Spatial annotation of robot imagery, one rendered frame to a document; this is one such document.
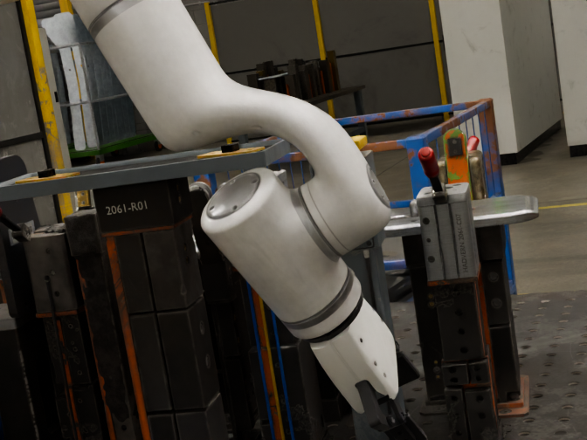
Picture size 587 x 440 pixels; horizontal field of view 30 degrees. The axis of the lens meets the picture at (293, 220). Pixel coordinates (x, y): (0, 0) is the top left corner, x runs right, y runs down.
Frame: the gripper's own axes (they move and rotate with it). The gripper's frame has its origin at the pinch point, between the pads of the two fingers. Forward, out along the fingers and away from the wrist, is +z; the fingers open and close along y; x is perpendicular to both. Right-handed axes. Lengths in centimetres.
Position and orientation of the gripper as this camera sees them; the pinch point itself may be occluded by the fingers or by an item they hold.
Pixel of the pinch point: (406, 406)
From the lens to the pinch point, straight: 116.3
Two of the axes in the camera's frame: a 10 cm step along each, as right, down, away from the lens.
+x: 8.3, -4.4, -3.3
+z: 5.5, 6.9, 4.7
